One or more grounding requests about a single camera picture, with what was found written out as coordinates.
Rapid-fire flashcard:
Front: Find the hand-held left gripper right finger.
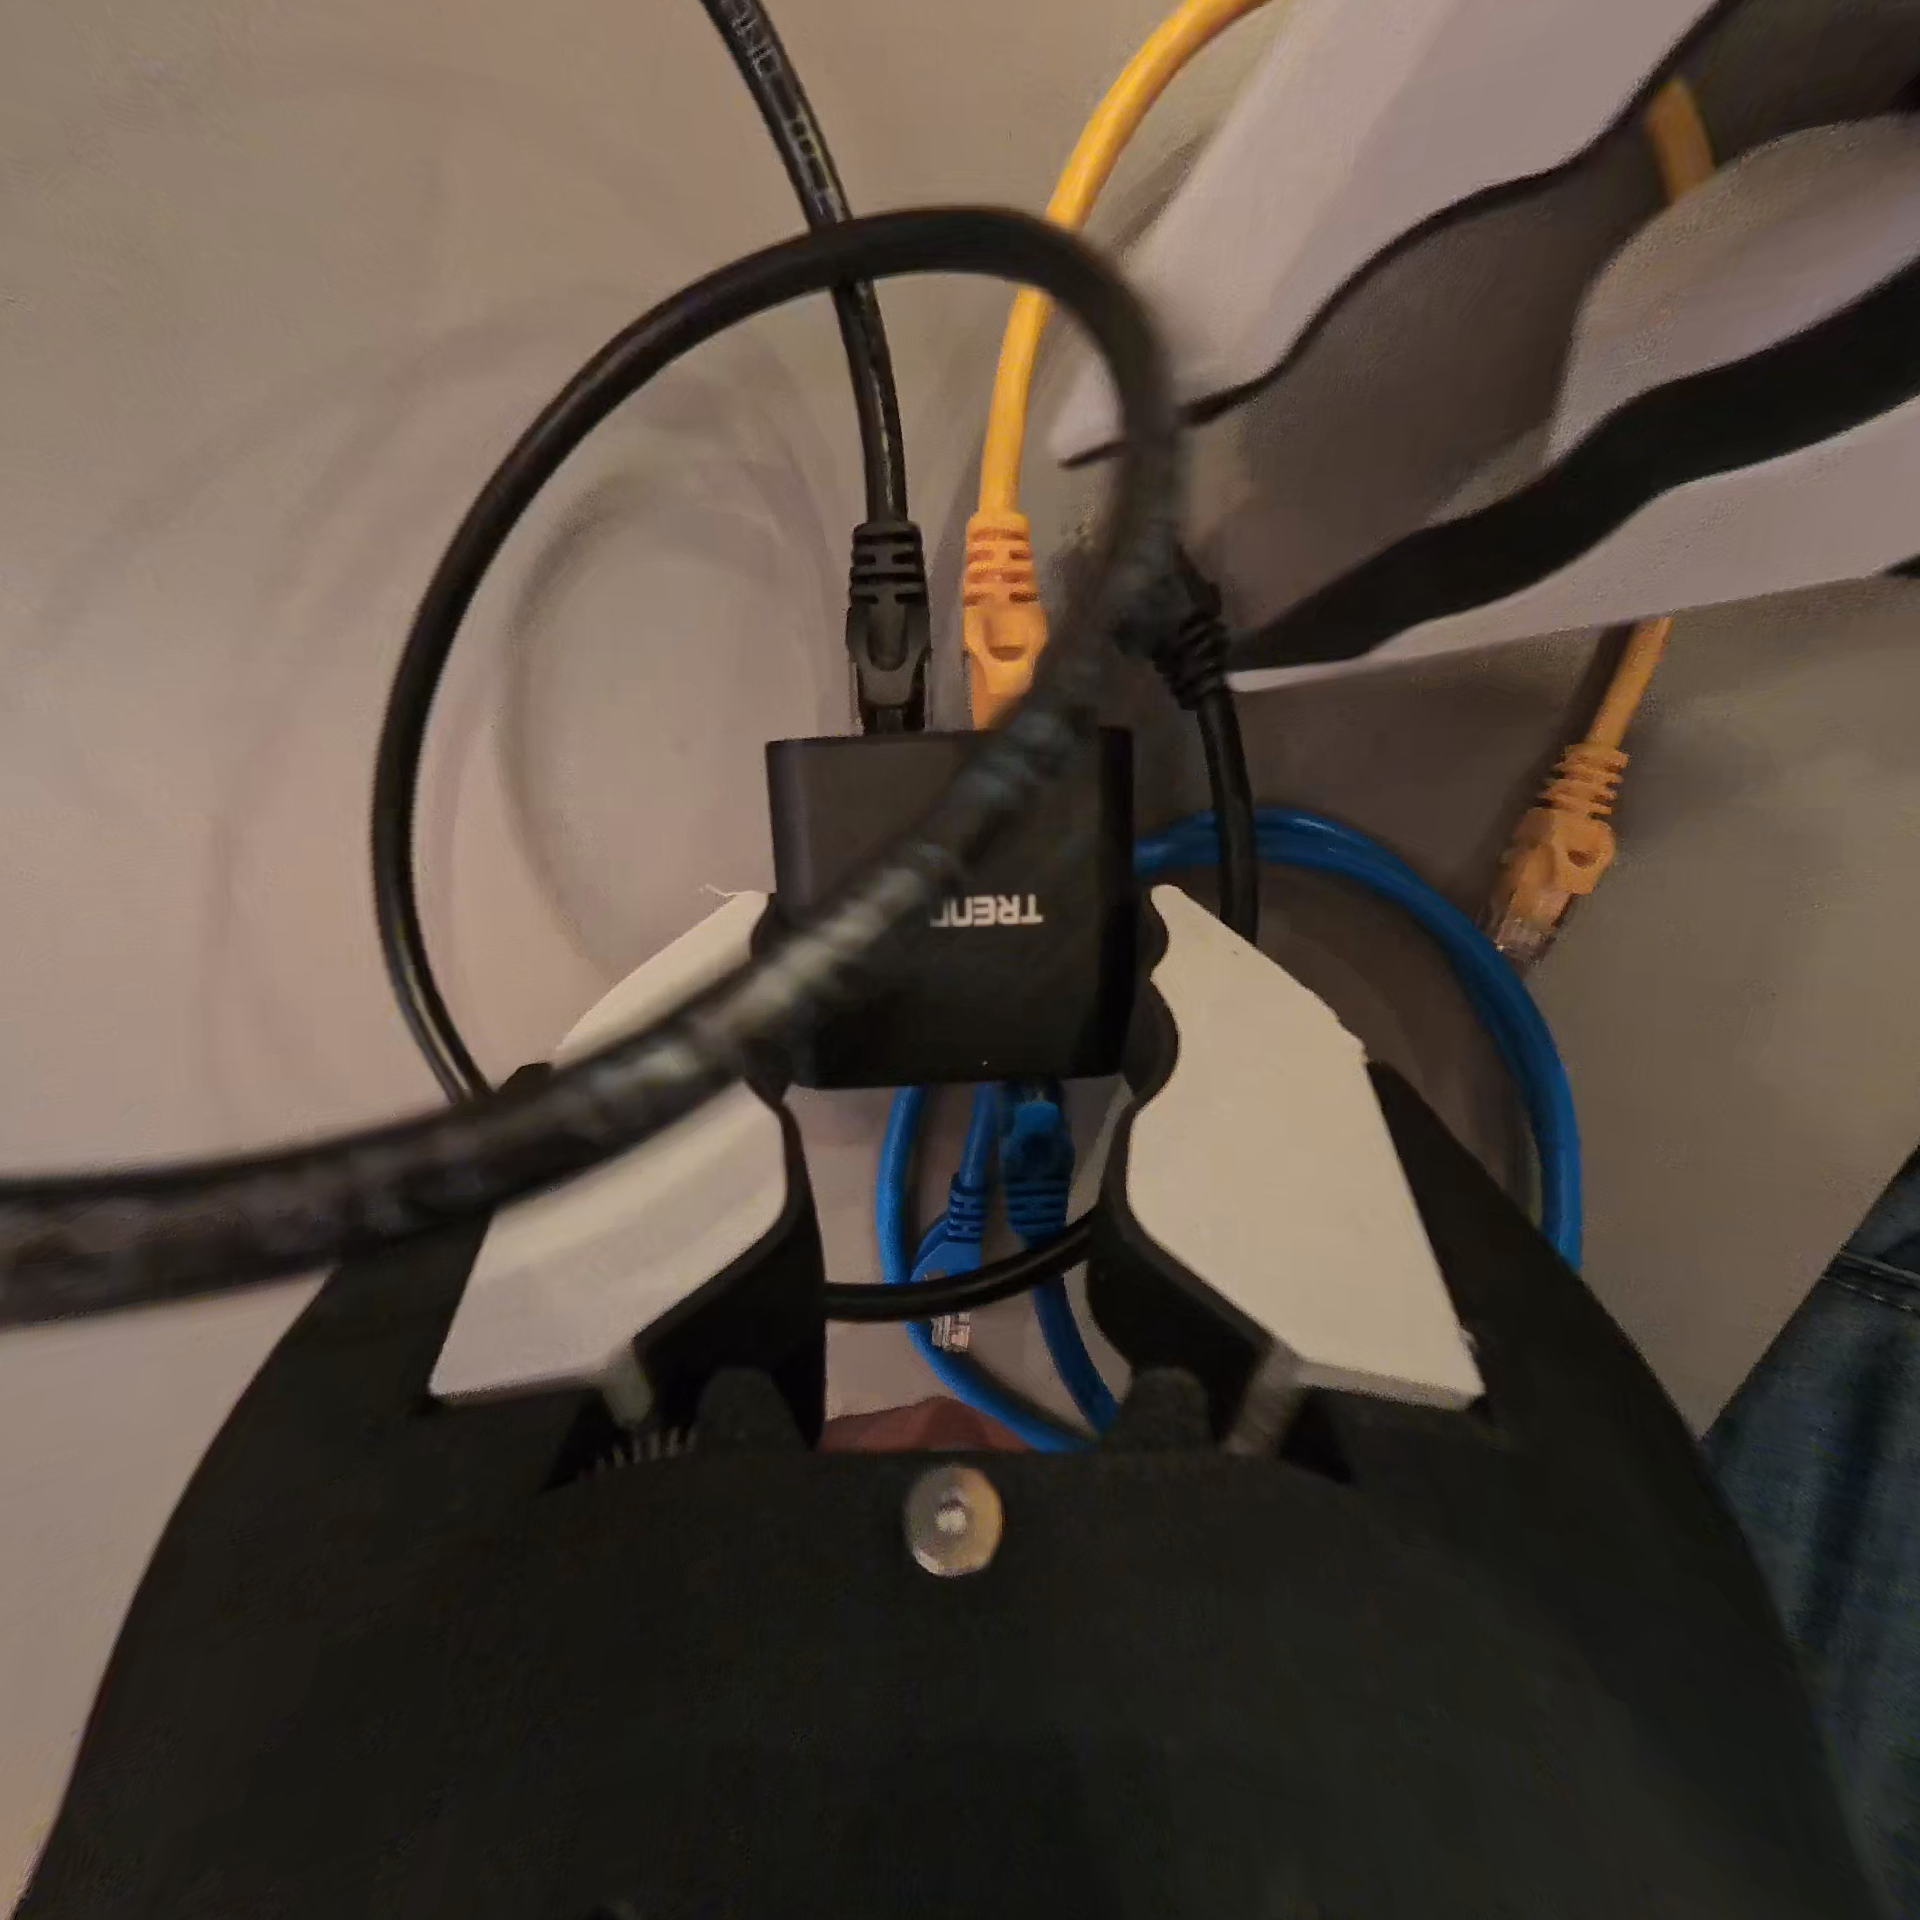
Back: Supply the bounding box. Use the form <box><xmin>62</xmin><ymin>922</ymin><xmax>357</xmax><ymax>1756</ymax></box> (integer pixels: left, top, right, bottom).
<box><xmin>1093</xmin><ymin>882</ymin><xmax>1489</xmax><ymax>1453</ymax></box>

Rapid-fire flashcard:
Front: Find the person's jeans leg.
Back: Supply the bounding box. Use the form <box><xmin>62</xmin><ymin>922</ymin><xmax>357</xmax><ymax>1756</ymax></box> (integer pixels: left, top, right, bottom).
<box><xmin>1699</xmin><ymin>1148</ymin><xmax>1920</xmax><ymax>1920</ymax></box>

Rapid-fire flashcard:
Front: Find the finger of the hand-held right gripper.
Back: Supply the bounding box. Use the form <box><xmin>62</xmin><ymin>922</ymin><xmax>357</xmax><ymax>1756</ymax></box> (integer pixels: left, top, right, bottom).
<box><xmin>1228</xmin><ymin>119</ymin><xmax>1920</xmax><ymax>695</ymax></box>
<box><xmin>1047</xmin><ymin>0</ymin><xmax>1801</xmax><ymax>470</ymax></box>

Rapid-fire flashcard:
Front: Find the black network switch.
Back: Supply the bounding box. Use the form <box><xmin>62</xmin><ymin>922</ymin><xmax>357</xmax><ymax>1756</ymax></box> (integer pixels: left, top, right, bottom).
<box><xmin>760</xmin><ymin>727</ymin><xmax>1137</xmax><ymax>1093</ymax></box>

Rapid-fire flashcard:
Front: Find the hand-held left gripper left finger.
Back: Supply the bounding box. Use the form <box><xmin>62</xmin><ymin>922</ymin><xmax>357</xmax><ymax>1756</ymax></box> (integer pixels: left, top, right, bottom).
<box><xmin>428</xmin><ymin>893</ymin><xmax>829</xmax><ymax>1431</ymax></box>

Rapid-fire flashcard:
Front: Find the black ethernet cable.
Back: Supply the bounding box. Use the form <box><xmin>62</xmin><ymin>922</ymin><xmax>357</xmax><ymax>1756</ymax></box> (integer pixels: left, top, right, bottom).
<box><xmin>0</xmin><ymin>0</ymin><xmax>1261</xmax><ymax>1328</ymax></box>

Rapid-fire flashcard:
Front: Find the yellow ethernet cable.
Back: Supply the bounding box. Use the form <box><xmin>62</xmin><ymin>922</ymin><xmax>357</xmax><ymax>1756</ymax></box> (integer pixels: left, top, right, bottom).
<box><xmin>957</xmin><ymin>0</ymin><xmax>1719</xmax><ymax>965</ymax></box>

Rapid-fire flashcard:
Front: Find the blue ethernet cable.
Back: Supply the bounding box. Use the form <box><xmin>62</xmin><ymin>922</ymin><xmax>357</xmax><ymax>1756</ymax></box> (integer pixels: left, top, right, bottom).
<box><xmin>872</xmin><ymin>804</ymin><xmax>1587</xmax><ymax>1456</ymax></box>

